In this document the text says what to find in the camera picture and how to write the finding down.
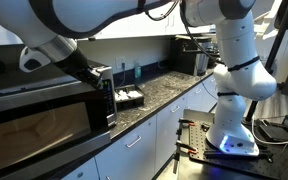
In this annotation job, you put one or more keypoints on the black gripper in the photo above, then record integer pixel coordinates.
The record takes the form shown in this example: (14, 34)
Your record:
(74, 65)

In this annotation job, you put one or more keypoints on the black microwave door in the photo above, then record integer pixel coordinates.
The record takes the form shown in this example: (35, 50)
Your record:
(34, 133)

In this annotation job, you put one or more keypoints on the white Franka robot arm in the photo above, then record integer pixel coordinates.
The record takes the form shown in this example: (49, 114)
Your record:
(240, 83)

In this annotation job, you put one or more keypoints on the bag of white plastic cutlery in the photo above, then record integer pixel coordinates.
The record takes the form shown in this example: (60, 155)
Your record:
(121, 96)
(134, 94)

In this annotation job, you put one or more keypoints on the black plastic tray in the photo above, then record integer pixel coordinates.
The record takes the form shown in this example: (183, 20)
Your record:
(129, 101)

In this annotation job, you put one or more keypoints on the teal soap bottle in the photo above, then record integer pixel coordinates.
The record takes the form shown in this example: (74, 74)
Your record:
(137, 70)

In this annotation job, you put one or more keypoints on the white upper cabinets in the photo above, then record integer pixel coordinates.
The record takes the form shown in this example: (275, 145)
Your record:
(150, 26)

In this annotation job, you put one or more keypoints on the white cabinets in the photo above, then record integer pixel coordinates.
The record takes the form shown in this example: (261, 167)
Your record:
(137, 143)
(150, 26)

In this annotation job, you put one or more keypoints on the white lower cabinets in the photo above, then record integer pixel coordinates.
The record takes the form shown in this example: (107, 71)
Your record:
(137, 143)

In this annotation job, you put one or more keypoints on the black coffee machine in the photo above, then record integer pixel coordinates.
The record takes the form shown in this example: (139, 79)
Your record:
(187, 56)

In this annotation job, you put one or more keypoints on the orange tipped black clamp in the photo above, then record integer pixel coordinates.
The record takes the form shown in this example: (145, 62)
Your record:
(185, 122)
(184, 146)

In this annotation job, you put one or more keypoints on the black flat box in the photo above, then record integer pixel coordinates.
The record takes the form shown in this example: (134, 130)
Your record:
(272, 132)

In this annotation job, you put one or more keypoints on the black breadboard robot table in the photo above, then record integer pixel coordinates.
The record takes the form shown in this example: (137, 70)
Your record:
(284, 163)

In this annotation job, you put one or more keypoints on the white wall outlet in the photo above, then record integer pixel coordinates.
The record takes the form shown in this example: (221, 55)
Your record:
(120, 61)

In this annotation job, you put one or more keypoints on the black camera stand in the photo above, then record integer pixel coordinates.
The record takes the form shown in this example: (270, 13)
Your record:
(277, 43)

